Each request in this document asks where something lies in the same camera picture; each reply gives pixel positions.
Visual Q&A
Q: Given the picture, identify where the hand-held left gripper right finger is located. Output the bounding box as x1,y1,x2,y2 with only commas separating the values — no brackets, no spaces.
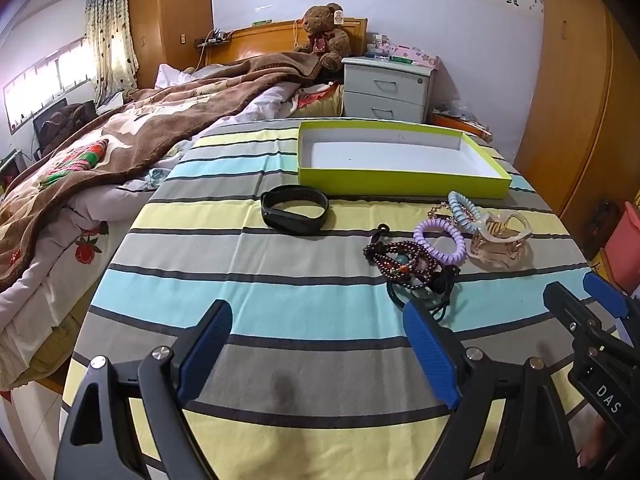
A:
402,301,581,480

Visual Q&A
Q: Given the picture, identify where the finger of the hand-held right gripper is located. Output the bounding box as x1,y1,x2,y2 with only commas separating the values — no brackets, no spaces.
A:
543,282,623,356
583,272,630,319

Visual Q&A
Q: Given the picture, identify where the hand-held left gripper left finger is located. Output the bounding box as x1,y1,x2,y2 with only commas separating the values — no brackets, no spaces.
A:
54,299,234,480

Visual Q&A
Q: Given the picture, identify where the black cord hair tie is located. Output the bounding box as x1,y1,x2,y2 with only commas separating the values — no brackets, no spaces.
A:
387,265,461,321

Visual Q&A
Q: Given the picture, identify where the clear hair claw clip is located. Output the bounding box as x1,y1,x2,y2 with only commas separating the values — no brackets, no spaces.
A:
467,211,533,271

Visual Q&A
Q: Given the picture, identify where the dark red bead bracelet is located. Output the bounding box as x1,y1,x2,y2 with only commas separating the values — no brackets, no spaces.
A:
363,224,458,293

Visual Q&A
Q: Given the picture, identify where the purple spiral hair tie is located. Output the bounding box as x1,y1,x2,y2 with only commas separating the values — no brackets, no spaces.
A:
414,217,468,264

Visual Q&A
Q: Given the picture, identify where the blue spiral hair tie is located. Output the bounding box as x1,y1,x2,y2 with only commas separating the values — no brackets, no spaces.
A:
447,191,483,233

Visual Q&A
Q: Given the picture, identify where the black fitness band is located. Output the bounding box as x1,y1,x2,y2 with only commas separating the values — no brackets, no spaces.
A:
260,185,331,235

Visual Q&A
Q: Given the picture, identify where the green cardboard box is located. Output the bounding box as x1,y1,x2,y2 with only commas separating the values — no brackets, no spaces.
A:
297,120,513,201

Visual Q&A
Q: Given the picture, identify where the person's right hand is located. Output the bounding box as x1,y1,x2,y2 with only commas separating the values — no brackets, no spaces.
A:
575,407,608,468

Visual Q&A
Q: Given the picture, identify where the red plastic bin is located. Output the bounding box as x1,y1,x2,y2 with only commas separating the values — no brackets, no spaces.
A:
602,200,640,271

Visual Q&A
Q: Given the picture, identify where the striped tablecloth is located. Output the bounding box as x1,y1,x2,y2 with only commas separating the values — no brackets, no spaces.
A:
60,120,626,480

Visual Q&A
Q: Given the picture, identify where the white floral quilt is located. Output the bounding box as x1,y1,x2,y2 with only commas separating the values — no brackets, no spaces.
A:
0,85,301,391

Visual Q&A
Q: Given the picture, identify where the wooden wardrobe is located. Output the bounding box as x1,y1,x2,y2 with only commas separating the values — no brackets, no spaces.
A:
512,0,640,226

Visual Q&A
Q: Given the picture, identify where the orange box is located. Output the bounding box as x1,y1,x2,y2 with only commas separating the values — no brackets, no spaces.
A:
432,112,493,143

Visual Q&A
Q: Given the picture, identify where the clear plastic bag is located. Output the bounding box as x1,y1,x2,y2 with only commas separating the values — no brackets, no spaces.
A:
435,101,476,118

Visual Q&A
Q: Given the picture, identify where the brown printed blanket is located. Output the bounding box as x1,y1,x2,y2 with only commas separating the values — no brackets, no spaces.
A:
0,51,321,291

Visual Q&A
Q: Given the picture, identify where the grey nightstand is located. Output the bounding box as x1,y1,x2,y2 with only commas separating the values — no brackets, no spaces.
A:
341,55,441,123

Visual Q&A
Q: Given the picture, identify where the yellow pillow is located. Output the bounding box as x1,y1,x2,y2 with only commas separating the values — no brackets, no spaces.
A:
295,85,346,118

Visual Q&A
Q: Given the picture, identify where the dark chair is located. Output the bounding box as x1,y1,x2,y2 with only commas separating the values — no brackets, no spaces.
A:
32,100,98,156

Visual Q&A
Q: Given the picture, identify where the pink flowered box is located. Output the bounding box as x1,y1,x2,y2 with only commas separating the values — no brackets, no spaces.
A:
392,42,441,71

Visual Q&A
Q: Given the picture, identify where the wooden headboard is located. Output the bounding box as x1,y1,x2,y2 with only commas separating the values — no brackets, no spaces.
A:
197,17,368,68

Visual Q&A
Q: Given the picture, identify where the window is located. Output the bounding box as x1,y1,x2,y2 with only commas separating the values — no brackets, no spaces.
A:
2,37,96,136

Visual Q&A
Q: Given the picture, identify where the dotted curtain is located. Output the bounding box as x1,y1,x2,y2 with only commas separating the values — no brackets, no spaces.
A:
84,0,140,106

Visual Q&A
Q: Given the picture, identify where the tall wooden cabinet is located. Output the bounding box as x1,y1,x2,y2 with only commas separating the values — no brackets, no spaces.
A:
127,0,216,91

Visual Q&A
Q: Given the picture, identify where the brown teddy bear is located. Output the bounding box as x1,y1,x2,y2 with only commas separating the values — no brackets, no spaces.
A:
294,2,353,73

